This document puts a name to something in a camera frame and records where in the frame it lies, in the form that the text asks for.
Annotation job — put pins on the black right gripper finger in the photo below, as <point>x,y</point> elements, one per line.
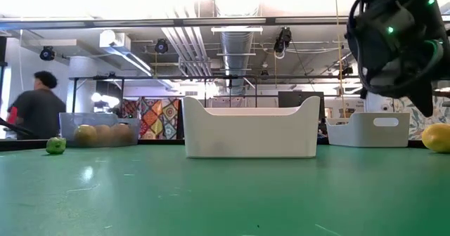
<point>425,100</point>

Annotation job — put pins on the yellow lemon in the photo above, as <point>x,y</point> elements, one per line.
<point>85,135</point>
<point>437,137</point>

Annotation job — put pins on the white plastic basket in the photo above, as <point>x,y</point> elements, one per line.
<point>249,134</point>

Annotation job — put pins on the green bell pepper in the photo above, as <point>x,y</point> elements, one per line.
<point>56,145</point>

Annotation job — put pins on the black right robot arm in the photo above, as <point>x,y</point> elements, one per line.
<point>422,11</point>

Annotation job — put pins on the floral print panel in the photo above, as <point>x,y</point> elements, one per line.
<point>415,125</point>

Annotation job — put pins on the white round pillar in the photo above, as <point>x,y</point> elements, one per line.
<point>378,104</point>

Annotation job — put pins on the light grey plastic basket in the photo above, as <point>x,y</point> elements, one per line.
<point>362,134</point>

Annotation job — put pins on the black monitor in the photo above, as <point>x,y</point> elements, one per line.
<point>288,99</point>

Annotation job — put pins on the black spotlight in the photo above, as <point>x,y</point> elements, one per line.
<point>47,53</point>
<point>283,39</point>
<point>161,46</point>

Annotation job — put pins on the green table mat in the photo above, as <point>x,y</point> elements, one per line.
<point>225,194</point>

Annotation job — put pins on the colourful patterned quilt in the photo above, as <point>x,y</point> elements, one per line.
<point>154,120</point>

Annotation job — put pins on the white boxy lamp unit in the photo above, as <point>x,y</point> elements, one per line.
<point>114,39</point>

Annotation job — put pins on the grey horizontal beam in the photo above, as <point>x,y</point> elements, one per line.
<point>105,22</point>

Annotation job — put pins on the dark grey translucent basket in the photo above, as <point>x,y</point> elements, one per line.
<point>67,120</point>

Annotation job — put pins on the person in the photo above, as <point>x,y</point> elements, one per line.
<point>38,109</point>

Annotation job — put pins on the red object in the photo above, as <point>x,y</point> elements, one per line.
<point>12,114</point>

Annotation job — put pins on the silver air duct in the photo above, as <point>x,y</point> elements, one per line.
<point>236,53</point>

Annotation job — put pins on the black metal scaffold frame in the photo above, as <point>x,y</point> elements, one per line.
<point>140,77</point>

